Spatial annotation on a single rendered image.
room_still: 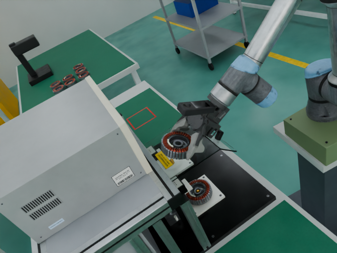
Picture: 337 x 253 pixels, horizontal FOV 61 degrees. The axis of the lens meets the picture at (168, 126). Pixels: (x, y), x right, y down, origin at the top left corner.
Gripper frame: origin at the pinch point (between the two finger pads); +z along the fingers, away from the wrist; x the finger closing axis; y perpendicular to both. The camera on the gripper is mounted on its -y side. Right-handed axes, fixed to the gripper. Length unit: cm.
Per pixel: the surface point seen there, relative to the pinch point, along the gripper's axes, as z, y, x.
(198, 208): 19.6, 27.0, -4.9
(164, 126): 18, 42, 58
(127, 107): 31, 39, 97
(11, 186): 26.2, -40.7, -2.5
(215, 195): 12.6, 31.6, -3.8
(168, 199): 7.9, -7.3, -17.3
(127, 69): 20, 56, 157
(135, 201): 15.7, -11.3, -11.6
